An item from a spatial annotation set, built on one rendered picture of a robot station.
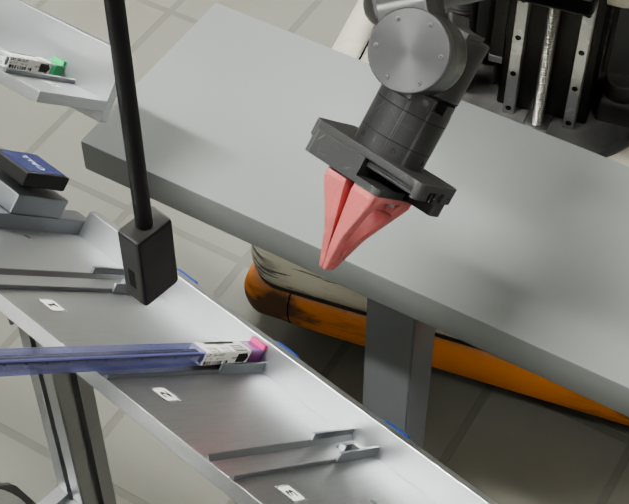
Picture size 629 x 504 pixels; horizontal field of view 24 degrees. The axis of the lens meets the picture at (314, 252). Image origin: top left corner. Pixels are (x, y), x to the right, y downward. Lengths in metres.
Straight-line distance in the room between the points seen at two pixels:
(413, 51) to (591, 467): 1.03
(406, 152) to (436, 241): 0.28
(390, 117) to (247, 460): 0.29
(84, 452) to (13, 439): 0.52
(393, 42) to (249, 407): 0.27
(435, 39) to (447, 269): 0.37
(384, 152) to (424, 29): 0.12
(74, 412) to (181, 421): 0.46
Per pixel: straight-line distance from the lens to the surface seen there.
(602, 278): 1.32
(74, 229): 1.18
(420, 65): 0.98
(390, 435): 1.04
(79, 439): 1.41
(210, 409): 0.96
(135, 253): 0.65
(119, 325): 1.03
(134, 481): 1.89
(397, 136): 1.06
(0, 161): 1.13
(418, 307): 1.30
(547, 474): 1.90
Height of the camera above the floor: 1.60
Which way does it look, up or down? 50 degrees down
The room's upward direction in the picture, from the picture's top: straight up
